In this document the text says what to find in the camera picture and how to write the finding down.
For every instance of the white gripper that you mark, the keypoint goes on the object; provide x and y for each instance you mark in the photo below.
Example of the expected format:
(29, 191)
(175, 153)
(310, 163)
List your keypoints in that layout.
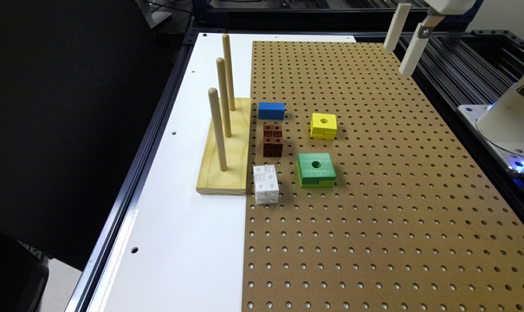
(424, 29)

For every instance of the narrow blue block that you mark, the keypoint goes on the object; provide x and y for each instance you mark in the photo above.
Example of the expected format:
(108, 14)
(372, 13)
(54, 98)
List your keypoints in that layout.
(271, 110)

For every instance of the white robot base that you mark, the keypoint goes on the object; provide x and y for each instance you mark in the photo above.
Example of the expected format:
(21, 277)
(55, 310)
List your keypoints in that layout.
(501, 125)

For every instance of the yellow block with hole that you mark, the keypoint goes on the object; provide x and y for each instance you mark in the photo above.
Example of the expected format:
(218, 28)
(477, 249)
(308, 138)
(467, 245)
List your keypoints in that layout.
(323, 126)

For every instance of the green block with hole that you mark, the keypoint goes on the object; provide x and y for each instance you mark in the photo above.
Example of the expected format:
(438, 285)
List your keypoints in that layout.
(315, 170)

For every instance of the brown studded block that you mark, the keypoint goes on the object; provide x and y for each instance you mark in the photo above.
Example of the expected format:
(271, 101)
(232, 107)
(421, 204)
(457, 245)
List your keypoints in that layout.
(272, 141)

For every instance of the brown pegboard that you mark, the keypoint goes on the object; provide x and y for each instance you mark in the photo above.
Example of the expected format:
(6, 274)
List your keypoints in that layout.
(412, 223)

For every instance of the rear wooden peg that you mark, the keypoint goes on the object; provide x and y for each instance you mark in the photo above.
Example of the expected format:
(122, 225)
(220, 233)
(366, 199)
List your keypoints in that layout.
(228, 70)

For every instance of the wooden peg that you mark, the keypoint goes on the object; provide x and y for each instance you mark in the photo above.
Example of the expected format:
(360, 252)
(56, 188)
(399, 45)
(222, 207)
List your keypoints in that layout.
(217, 128)
(228, 70)
(224, 102)

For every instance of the middle wooden peg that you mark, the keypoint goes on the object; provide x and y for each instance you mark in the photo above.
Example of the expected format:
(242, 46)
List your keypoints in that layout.
(224, 102)

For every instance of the front wooden peg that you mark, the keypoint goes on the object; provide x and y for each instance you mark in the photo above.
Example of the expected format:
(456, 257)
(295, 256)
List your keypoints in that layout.
(217, 128)

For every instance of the white studded block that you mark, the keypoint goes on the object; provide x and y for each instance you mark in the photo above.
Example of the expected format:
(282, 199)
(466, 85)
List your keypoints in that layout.
(266, 184)

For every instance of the wooden peg base board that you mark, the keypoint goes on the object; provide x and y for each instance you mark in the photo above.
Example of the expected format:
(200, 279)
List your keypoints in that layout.
(211, 180)

